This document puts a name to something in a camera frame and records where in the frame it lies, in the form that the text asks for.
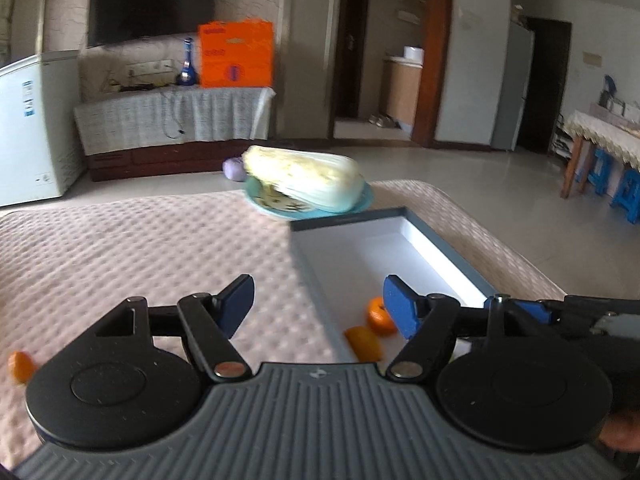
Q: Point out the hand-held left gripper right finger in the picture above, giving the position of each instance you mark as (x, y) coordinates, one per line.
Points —
(400, 310)

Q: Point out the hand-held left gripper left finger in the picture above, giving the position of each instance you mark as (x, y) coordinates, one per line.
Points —
(237, 305)

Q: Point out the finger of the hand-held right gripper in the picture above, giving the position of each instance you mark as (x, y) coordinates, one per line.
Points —
(532, 311)

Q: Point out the orange tangerine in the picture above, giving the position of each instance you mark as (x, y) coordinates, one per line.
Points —
(377, 320)

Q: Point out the oblong orange fruit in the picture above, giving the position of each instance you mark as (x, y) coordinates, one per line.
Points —
(364, 344)

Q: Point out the grey cardboard box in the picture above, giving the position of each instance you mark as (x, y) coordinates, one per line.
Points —
(350, 260)

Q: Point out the person's right hand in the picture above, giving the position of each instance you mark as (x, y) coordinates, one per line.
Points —
(622, 430)

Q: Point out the teal plate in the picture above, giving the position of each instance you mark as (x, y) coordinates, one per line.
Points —
(360, 204)

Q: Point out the pink quilted mattress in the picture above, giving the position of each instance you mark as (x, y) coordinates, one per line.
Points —
(125, 250)

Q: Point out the purple cup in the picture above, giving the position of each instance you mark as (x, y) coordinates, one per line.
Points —
(232, 169)

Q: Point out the napa cabbage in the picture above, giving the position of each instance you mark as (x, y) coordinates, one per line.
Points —
(305, 177)

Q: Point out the dark wooden tv cabinet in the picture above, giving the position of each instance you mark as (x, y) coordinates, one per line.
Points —
(165, 160)

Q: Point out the shoe rack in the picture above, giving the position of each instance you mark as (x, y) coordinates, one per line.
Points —
(560, 137)

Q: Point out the pair of shoes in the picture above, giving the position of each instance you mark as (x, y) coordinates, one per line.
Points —
(384, 121)

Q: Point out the wooden table with lace cloth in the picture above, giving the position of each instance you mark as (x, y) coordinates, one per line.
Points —
(605, 132)

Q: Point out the white lace cloth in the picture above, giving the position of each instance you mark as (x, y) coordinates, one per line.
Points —
(130, 120)

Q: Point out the light wooden kitchen cabinet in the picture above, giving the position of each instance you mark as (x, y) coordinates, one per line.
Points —
(400, 92)

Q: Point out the small orange fruit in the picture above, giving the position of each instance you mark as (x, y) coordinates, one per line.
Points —
(21, 367)

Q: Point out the dark doorway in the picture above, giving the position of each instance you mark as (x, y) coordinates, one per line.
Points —
(550, 85)

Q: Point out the blue item on table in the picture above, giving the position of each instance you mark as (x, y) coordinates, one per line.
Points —
(607, 90)

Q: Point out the blue glass bottle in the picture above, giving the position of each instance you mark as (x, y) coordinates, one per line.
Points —
(187, 72)

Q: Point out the black power strip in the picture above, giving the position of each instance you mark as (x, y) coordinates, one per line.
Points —
(140, 87)

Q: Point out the orange gift box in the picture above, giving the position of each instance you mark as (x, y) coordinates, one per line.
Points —
(235, 55)

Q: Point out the white pot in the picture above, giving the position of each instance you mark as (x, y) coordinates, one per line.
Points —
(414, 53)

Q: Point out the white chest freezer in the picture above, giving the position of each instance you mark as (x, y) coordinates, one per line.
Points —
(35, 130)

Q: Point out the dark wooden door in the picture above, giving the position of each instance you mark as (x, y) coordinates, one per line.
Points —
(352, 35)

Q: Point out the black television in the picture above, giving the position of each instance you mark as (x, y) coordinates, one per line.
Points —
(150, 2)

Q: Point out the yellow wall paper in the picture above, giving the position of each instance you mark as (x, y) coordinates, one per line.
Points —
(592, 58)

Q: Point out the brown wooden door frame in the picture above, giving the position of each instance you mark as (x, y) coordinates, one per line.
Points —
(431, 50)

